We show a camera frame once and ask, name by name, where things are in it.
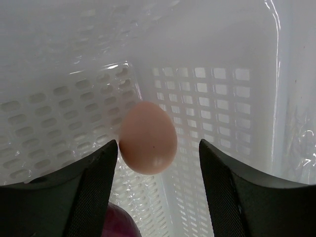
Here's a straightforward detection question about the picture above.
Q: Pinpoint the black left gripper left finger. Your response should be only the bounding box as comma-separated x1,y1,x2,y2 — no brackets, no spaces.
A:
0,140,118,237

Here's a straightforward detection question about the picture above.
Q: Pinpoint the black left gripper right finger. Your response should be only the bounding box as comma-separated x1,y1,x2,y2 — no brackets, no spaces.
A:
199,139,316,237

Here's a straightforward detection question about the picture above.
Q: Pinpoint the purple red onion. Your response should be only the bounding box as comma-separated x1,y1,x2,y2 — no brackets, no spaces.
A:
101,202,142,237

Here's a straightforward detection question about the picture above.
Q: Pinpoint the beige egg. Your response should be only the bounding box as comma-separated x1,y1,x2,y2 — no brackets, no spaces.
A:
118,101,178,175

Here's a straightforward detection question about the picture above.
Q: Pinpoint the white perforated plastic basket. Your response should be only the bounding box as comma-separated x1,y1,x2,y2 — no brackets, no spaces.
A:
0,0,316,237

